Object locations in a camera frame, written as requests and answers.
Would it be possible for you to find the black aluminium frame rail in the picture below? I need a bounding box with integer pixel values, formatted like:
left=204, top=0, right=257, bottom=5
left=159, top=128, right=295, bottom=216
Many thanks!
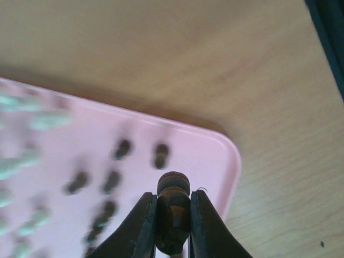
left=305, top=0, right=343, bottom=96

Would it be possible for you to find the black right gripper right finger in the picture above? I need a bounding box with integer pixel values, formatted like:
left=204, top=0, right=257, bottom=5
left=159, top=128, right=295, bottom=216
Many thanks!
left=189, top=190, right=252, bottom=258

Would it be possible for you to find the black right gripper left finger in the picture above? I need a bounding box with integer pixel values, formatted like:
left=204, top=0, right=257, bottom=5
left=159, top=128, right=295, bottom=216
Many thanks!
left=92, top=192, right=157, bottom=258

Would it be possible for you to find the pink plastic tray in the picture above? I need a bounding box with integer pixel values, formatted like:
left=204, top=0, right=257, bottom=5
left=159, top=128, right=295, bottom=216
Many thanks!
left=1, top=78, right=242, bottom=257

